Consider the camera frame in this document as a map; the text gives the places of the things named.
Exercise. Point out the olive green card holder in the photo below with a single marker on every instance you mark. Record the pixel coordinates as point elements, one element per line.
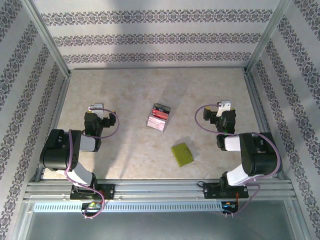
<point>181,155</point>

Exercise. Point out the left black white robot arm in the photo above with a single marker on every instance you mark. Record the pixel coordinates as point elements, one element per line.
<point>57,150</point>

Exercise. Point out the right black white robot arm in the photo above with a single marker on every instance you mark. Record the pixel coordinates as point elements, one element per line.
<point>260,155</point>

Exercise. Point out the pink white patterned card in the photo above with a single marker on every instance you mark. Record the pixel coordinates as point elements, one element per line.
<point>155,122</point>

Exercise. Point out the black credit card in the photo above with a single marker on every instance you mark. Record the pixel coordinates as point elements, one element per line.
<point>163,108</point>

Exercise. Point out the clear acrylic card box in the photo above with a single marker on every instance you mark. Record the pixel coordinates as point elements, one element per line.
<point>162,129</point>

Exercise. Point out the dark red credit card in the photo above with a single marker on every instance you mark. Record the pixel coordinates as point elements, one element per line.
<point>160,115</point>

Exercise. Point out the grey metal sheet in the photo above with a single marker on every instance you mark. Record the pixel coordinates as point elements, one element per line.
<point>160,227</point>

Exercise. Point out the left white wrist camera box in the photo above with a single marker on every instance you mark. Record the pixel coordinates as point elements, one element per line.
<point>97,110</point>

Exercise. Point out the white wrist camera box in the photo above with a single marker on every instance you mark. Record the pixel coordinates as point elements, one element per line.
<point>97,110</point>
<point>223,106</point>

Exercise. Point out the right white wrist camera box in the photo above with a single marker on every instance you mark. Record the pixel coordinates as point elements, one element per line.
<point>223,106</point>

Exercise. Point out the aluminium side rail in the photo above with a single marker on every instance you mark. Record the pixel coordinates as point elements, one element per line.
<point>58,110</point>
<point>261,112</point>

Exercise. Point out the aluminium back rail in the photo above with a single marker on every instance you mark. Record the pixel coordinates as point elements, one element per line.
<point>157,67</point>

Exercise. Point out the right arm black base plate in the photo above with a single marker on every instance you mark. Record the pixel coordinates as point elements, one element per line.
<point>210,191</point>

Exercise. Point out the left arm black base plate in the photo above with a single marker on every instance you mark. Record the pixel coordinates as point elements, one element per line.
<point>110,192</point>

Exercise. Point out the aluminium front rail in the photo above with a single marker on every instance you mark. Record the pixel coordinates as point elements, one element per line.
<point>160,190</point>

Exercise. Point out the aluminium frame post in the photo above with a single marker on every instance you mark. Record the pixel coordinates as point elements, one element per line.
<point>47,40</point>
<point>268,37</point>

